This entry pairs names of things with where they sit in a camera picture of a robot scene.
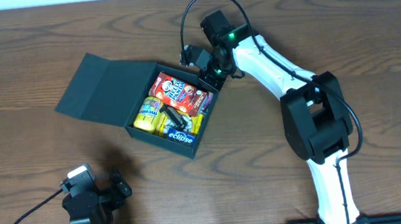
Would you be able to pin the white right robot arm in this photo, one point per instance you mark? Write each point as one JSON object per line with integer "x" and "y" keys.
{"x": 316, "y": 124}

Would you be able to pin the yellow Pretz snack bag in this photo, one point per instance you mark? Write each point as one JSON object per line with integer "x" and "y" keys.
{"x": 203, "y": 109}

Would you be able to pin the yellow Hacks candy bag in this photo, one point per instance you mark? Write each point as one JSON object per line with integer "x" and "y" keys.
{"x": 193, "y": 124}

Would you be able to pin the dark green box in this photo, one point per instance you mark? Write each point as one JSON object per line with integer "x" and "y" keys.
{"x": 112, "y": 91}

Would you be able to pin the red Hello Panda box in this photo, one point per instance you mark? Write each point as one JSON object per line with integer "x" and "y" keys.
{"x": 178, "y": 94}

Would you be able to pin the yellow Mentos bottle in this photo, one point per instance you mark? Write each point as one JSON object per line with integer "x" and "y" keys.
{"x": 148, "y": 114}

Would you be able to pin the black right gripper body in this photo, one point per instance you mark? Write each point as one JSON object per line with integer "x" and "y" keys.
{"x": 211, "y": 76}

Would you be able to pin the black small device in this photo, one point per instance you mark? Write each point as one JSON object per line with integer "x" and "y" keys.
{"x": 174, "y": 119}

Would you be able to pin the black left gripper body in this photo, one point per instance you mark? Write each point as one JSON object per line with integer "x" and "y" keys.
{"x": 108, "y": 195}

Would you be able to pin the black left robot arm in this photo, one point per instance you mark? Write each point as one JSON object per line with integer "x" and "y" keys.
{"x": 87, "y": 204}

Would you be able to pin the blue Eclipse gum pack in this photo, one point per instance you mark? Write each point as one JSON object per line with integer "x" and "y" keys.
{"x": 180, "y": 137}

